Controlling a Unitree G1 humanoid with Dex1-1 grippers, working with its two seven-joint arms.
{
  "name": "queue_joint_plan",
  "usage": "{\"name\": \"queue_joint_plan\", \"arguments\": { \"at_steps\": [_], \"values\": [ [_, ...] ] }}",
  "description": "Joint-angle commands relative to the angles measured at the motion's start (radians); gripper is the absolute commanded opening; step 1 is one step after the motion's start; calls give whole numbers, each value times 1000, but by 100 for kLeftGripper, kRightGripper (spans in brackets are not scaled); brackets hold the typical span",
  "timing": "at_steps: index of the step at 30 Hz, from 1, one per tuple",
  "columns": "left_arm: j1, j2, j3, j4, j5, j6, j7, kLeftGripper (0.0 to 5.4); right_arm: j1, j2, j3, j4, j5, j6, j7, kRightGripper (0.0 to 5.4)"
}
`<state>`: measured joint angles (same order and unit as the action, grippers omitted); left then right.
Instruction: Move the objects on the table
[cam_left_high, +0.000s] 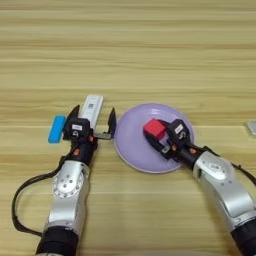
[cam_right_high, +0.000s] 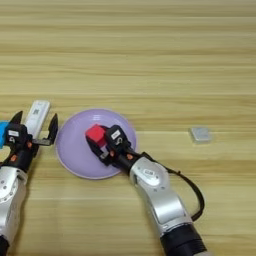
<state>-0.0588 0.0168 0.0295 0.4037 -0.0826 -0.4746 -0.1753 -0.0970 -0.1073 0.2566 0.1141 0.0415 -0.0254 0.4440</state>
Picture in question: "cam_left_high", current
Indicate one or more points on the round purple plate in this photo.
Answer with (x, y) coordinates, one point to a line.
(133, 146)

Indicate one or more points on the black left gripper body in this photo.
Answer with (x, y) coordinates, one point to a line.
(83, 151)

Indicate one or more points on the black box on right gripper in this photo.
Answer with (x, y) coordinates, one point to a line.
(179, 130)

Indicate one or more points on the white remote-shaped device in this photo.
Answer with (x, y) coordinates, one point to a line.
(91, 108)

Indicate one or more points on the grey square block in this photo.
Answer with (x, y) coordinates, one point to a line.
(252, 128)

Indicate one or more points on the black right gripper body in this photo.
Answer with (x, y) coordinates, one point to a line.
(185, 152)

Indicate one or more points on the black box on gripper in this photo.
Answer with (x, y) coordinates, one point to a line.
(76, 128)
(179, 130)

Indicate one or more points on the red cube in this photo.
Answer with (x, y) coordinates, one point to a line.
(154, 128)

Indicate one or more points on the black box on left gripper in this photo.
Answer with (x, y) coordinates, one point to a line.
(76, 128)

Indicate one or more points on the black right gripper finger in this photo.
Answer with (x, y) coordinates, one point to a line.
(166, 123)
(155, 143)

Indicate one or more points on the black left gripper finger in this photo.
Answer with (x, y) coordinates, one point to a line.
(74, 112)
(112, 121)

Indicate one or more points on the blue rectangular block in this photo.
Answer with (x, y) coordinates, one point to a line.
(56, 130)

